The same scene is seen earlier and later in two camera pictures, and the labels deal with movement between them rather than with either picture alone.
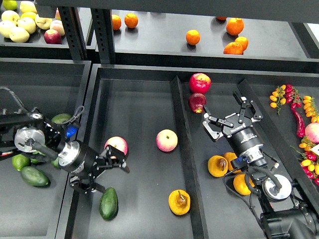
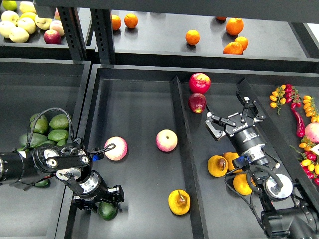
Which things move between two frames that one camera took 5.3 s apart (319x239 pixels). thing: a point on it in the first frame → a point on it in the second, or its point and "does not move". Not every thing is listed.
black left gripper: x=76 y=158 → x=95 y=190
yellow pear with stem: x=179 y=201 does not move
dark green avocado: x=108 y=203 does not move
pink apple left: x=118 y=143 does not move
